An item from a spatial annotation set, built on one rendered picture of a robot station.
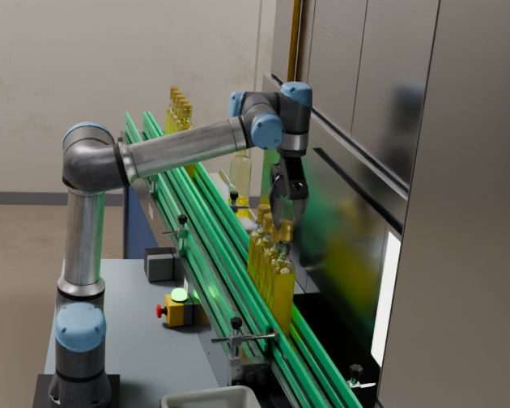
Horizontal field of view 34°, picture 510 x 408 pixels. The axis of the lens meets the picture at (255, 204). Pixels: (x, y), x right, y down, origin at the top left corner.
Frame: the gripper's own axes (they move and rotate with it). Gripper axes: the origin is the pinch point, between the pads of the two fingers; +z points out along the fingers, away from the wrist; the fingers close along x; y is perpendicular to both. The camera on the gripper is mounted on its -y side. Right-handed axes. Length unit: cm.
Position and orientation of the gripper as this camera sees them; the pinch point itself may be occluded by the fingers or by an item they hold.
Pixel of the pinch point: (286, 226)
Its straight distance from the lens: 209.0
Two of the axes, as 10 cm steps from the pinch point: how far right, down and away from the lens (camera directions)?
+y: -1.9, -4.1, 8.9
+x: -9.8, 0.1, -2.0
